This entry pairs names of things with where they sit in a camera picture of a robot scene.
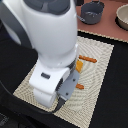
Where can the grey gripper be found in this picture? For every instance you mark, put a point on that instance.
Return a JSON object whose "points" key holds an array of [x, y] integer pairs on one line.
{"points": [[65, 89]]}

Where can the orange bread loaf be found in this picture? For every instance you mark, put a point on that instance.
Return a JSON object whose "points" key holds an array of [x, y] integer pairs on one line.
{"points": [[79, 65]]}

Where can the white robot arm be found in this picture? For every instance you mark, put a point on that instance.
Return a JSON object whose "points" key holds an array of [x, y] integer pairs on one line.
{"points": [[50, 28]]}

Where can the beige woven placemat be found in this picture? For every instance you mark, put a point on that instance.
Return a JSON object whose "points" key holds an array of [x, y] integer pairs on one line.
{"points": [[78, 110]]}

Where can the dark grey stock pot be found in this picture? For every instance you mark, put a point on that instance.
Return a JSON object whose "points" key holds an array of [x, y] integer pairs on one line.
{"points": [[91, 12]]}

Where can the beige bowl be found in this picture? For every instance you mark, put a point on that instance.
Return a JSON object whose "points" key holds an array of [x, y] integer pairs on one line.
{"points": [[122, 15]]}

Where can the wooden handled fork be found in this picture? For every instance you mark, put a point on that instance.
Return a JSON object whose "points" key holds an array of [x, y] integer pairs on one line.
{"points": [[79, 86]]}

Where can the wooden handled knife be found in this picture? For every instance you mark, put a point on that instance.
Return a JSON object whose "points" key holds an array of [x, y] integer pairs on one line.
{"points": [[87, 59]]}

